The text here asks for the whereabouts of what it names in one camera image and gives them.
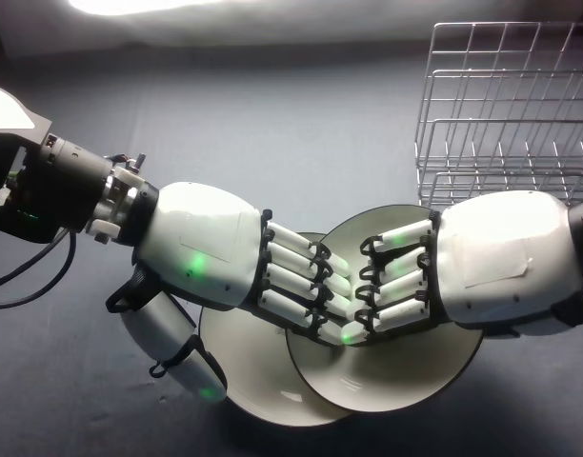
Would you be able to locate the white plate with dark rim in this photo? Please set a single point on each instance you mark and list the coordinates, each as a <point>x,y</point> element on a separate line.
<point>253,371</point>
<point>391,371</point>

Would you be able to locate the white backdrop sheet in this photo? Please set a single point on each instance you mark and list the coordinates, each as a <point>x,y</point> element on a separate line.
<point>177,5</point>

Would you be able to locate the grey table cloth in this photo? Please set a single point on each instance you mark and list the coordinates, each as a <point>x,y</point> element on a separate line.
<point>82,404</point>

